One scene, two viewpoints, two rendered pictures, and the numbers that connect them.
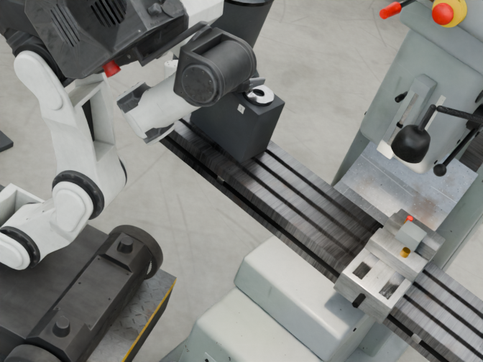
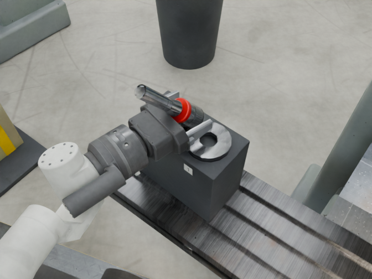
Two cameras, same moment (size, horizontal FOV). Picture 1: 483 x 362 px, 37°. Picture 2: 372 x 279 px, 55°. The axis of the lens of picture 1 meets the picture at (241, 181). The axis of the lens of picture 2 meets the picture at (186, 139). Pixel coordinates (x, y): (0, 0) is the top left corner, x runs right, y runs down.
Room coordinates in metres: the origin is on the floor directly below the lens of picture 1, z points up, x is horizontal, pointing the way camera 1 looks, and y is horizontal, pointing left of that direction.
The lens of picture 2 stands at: (1.24, 0.00, 1.72)
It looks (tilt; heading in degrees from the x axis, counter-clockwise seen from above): 53 degrees down; 12
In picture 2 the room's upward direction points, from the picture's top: straight up
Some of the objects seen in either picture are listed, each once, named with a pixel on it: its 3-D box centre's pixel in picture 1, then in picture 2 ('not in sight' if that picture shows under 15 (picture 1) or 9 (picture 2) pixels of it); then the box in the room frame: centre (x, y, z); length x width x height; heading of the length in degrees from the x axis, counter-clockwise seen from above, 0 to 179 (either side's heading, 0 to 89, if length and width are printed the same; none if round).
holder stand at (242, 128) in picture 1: (236, 109); (188, 155); (1.69, 0.09, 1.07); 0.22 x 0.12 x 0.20; 61
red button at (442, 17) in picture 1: (443, 13); not in sight; (1.25, -0.23, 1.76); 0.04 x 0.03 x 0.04; 65
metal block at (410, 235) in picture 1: (408, 238); not in sight; (1.42, -0.46, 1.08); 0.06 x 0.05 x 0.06; 68
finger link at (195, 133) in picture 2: (256, 83); (200, 133); (1.65, 0.06, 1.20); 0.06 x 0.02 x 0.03; 141
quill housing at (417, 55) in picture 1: (433, 92); not in sight; (1.48, -0.34, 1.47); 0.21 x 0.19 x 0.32; 65
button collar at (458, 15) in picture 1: (449, 10); not in sight; (1.27, -0.24, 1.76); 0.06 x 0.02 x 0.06; 65
